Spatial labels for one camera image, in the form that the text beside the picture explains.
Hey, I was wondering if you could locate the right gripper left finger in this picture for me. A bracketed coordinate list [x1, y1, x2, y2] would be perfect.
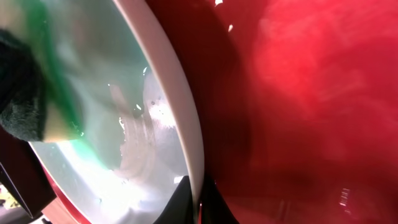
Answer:
[161, 175, 194, 224]

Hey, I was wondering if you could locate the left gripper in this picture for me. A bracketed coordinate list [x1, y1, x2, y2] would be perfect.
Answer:
[1, 129, 57, 218]

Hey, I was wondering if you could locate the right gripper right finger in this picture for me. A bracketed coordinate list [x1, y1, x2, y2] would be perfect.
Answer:
[200, 179, 239, 224]

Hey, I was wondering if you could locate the green yellow sponge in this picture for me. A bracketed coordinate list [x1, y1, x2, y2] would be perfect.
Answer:
[1, 1, 83, 142]

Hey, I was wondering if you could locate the plate with green stain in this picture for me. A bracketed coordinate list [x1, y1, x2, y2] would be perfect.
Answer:
[28, 0, 204, 223]

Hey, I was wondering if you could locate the red tray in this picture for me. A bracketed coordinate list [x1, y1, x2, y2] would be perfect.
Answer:
[40, 0, 398, 224]

